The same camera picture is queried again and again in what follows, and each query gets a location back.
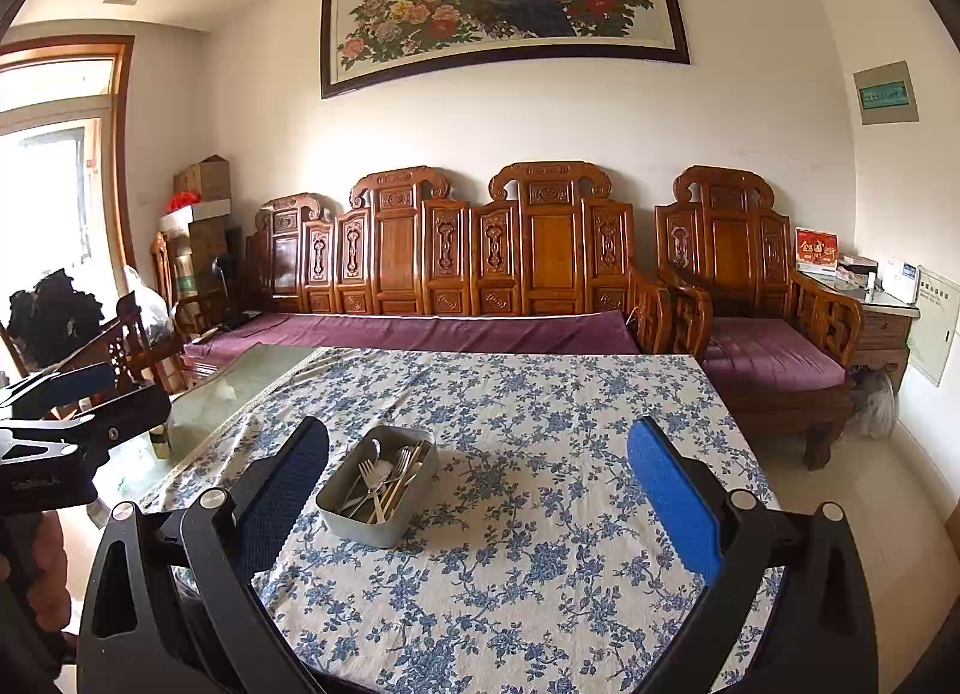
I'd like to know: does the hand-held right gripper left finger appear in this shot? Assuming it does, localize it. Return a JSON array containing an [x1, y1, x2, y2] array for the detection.
[[77, 415, 331, 694]]

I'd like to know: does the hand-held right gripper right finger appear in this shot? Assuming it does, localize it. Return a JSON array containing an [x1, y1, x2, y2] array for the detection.
[[627, 415, 880, 694]]

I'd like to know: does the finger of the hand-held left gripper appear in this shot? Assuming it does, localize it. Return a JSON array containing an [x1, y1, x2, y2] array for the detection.
[[0, 362, 119, 419], [0, 385, 173, 456]]

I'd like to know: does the white plastic fork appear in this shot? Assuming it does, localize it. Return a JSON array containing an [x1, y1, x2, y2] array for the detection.
[[357, 458, 387, 524]]

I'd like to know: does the metal spoon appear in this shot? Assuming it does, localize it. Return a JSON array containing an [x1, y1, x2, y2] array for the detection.
[[339, 439, 383, 515]]

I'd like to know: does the rectangular metal tin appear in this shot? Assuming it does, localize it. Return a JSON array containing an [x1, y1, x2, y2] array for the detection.
[[315, 425, 441, 550]]

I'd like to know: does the wooden chopstick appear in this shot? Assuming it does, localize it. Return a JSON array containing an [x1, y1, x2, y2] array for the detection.
[[379, 443, 433, 515], [371, 443, 430, 522]]

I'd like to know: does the person's left hand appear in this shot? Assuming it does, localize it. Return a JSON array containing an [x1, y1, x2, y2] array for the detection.
[[34, 514, 74, 672]]

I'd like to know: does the carved wooden chair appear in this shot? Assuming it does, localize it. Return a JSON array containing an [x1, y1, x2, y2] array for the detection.
[[37, 289, 188, 410]]

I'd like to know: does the black cloth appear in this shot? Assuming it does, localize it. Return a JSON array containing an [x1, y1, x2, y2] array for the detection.
[[7, 270, 106, 369]]

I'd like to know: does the white plastic bag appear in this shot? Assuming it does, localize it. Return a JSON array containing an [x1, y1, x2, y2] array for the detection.
[[124, 265, 177, 346]]

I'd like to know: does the blue floral tablecloth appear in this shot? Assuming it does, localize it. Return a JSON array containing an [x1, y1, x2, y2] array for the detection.
[[135, 347, 785, 694]]

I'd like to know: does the purple armchair cushion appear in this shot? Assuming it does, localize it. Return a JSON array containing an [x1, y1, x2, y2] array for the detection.
[[705, 338, 848, 393]]

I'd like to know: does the black desk lamp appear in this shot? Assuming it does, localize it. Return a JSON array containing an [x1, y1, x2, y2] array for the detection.
[[210, 253, 241, 328]]

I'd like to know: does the stack of brown boxes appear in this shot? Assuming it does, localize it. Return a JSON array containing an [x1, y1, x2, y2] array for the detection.
[[171, 218, 245, 303]]

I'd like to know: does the white flat box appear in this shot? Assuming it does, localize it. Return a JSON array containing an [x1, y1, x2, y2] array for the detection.
[[161, 197, 231, 228]]

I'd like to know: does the purple sofa cushion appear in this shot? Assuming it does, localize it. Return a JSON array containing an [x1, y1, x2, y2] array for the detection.
[[182, 310, 640, 365]]

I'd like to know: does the clear plastic bag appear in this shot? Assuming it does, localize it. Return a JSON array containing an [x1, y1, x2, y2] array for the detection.
[[847, 368, 899, 440]]

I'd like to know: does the wooden framed window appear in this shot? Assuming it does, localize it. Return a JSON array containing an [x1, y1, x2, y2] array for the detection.
[[0, 34, 136, 395]]

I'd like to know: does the brown cardboard box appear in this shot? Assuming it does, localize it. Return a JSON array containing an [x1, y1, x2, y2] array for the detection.
[[174, 154, 231, 202]]

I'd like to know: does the carved wooden armchair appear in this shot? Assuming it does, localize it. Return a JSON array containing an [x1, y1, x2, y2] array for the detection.
[[654, 165, 866, 471]]

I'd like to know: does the carved wooden sofa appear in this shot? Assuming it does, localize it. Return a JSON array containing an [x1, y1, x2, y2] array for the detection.
[[176, 160, 713, 380]]

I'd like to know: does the wooden side table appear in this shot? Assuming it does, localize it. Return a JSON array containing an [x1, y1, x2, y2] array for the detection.
[[799, 266, 922, 372]]

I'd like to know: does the red printed box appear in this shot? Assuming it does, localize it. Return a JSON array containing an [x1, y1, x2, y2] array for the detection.
[[795, 227, 839, 274]]

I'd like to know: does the white electrical panel door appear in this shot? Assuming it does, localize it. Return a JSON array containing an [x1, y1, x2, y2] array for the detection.
[[906, 266, 960, 387]]

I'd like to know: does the white tabletop device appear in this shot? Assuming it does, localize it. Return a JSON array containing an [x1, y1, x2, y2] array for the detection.
[[879, 259, 922, 305]]

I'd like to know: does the grey wall panel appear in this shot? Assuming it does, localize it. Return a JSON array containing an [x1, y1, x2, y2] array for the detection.
[[853, 60, 920, 127]]

